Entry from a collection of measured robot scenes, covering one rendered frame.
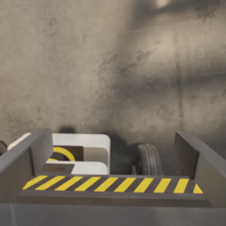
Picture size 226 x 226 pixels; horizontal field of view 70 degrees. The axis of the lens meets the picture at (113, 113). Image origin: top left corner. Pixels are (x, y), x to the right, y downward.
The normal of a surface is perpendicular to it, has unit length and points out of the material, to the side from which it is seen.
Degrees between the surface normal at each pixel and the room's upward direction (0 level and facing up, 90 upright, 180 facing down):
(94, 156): 0
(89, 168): 90
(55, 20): 0
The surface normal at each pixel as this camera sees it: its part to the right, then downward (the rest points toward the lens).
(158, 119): -0.01, 0.25
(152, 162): 0.01, -0.64
